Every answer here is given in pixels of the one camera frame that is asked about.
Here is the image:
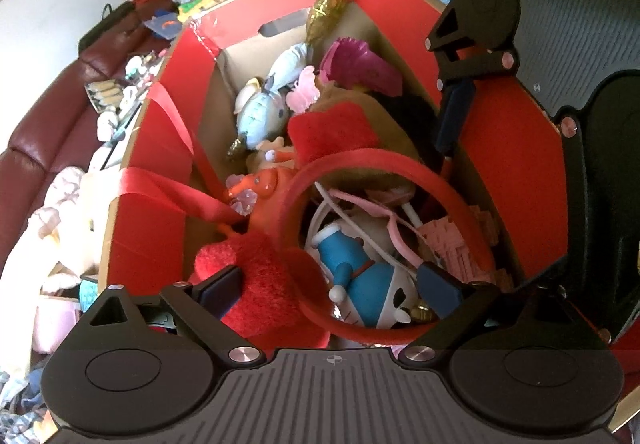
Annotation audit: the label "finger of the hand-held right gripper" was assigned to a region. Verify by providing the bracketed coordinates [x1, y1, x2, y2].
[554, 105, 615, 346]
[424, 5, 519, 159]

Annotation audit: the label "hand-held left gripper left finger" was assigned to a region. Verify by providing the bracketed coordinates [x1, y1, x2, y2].
[75, 265, 267, 368]

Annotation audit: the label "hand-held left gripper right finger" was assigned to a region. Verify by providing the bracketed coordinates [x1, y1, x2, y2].
[397, 261, 610, 368]

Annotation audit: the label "red fuzzy headband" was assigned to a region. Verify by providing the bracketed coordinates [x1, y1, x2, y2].
[194, 146, 498, 350]

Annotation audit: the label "red cardboard box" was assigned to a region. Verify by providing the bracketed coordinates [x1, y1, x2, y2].
[97, 0, 621, 375]

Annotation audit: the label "pink plastic comb toy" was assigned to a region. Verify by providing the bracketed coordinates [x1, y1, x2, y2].
[419, 206, 502, 285]

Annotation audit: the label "blue cat robot figure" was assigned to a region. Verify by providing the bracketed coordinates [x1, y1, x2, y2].
[304, 220, 422, 331]

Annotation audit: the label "pink toy glasses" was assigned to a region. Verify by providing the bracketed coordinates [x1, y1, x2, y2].
[330, 186, 417, 257]

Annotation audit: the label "brown and red plush toy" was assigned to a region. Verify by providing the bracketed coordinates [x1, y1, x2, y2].
[287, 84, 423, 169]

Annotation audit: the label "magenta plastic toy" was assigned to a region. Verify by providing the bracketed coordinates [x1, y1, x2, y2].
[320, 38, 404, 97]

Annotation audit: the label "orange plastic toy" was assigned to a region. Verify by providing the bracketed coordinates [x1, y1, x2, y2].
[222, 168, 301, 245]

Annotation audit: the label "red ribbon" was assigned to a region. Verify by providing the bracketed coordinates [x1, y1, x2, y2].
[119, 81, 251, 235]

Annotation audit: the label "pink butterfly toy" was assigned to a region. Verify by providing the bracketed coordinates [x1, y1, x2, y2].
[285, 66, 322, 115]

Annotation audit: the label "gold foil ornament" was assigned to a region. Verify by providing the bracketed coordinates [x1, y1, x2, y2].
[306, 0, 359, 45]

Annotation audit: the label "light blue plush toy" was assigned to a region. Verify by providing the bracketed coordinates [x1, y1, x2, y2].
[227, 42, 312, 159]

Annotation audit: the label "pile of pink white cloths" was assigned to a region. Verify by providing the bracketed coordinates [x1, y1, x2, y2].
[0, 164, 121, 375]

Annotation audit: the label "pile of small toys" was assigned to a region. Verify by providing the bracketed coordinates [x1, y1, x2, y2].
[95, 51, 166, 142]

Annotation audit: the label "pack of beige sticks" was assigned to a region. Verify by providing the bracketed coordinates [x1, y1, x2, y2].
[85, 78, 124, 113]

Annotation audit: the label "dark red leather sofa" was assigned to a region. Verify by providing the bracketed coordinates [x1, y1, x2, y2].
[0, 0, 201, 245]

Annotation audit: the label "black bag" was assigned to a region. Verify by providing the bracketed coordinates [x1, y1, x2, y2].
[77, 4, 137, 55]

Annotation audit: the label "white cable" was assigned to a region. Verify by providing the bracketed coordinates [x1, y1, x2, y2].
[304, 188, 418, 277]

